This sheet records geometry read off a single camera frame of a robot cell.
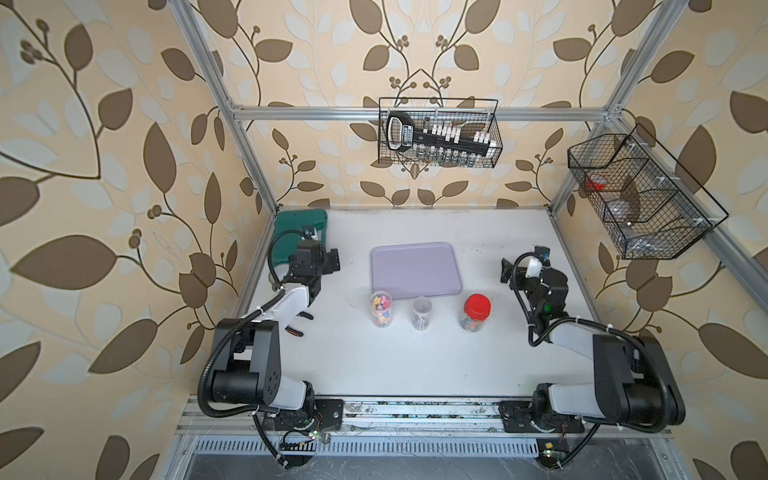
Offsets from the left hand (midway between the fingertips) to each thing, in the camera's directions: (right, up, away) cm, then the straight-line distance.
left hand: (313, 249), depth 91 cm
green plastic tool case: (-4, +5, -10) cm, 12 cm away
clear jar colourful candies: (+21, -16, -6) cm, 27 cm away
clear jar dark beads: (+33, -17, -8) cm, 38 cm away
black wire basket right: (+89, +12, -18) cm, 91 cm away
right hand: (+63, -3, -1) cm, 64 cm away
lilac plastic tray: (+32, -8, +11) cm, 35 cm away
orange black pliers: (-5, -25, -2) cm, 25 cm away
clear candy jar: (+47, -22, -5) cm, 52 cm away
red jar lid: (+48, -15, -10) cm, 51 cm away
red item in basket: (+81, +19, -10) cm, 84 cm away
